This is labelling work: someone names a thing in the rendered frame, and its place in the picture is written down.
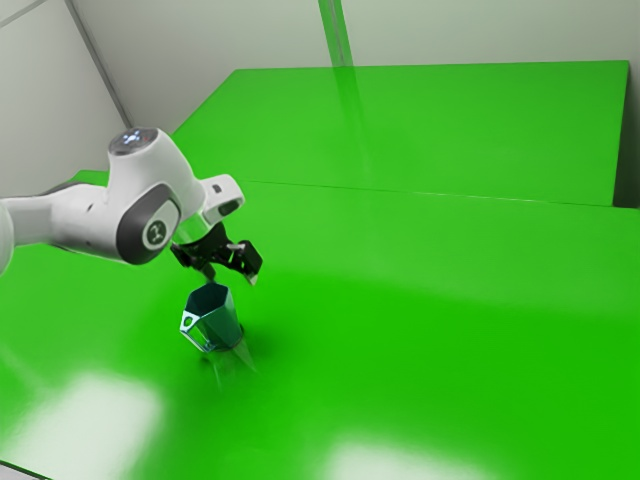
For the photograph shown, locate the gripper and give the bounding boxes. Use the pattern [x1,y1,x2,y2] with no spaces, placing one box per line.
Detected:
[170,224,265,287]

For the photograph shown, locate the teal faceted mug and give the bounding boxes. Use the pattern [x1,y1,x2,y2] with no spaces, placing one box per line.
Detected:
[179,283,245,352]

